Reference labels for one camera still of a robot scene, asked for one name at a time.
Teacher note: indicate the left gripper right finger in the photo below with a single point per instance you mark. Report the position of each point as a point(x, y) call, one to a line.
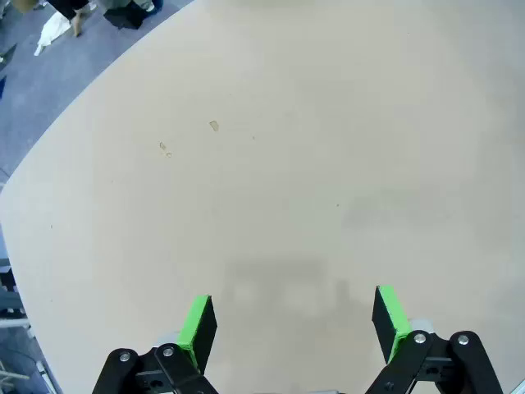
point(393, 324)

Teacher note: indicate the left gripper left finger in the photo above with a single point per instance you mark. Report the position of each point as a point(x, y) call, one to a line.
point(197, 328)

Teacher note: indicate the white cloth on floor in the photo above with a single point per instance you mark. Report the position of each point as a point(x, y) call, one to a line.
point(53, 30)

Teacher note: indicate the black floor stand base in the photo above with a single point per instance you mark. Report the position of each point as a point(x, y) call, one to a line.
point(125, 14)

